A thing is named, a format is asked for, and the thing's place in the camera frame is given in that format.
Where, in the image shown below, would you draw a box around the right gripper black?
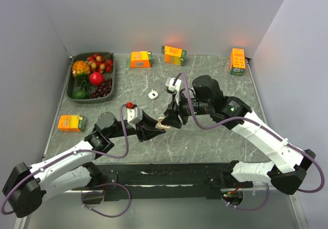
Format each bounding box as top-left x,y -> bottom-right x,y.
160,91 -> 212,129

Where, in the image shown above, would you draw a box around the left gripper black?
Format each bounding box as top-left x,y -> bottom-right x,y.
107,109 -> 166,141

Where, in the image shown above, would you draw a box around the pink earbud charging case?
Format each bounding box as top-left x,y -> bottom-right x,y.
156,117 -> 171,130

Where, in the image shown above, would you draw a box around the white earbud charging case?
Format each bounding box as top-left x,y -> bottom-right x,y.
148,90 -> 159,100

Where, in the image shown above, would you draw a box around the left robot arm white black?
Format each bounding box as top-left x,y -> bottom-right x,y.
1,108 -> 166,218

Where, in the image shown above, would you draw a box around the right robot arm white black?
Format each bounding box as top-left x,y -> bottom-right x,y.
162,75 -> 315,195

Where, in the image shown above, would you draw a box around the dark purple grape bunch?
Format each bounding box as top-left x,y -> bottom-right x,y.
90,78 -> 113,98

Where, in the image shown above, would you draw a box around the orange juice box back middle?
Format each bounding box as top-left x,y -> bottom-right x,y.
161,46 -> 187,66

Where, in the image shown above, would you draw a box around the orange juice box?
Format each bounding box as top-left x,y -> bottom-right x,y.
57,115 -> 87,132
127,51 -> 153,68
229,48 -> 246,76
161,46 -> 187,66

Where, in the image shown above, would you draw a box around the red toy apple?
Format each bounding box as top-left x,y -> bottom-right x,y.
89,72 -> 105,86

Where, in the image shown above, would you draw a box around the orange juice box back left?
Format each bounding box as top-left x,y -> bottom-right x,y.
127,51 -> 153,68

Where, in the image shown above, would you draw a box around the green toy avocado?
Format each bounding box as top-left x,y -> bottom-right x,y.
72,90 -> 89,99

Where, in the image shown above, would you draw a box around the orange juice box front left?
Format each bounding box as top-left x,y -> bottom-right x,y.
57,115 -> 87,132

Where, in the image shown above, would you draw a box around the orange toy pineapple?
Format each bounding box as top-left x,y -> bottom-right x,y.
71,60 -> 91,91

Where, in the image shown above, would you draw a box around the orange juice box back right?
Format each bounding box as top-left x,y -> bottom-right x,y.
229,48 -> 246,76

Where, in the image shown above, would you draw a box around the dark grey fruit tray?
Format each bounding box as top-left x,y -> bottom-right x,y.
66,52 -> 115,104

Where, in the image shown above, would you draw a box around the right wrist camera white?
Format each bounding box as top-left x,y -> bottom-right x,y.
166,78 -> 182,105

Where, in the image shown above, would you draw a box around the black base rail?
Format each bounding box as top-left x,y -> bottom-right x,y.
69,162 -> 257,203

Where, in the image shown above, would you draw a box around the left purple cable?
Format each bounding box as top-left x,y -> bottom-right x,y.
0,103 -> 132,218

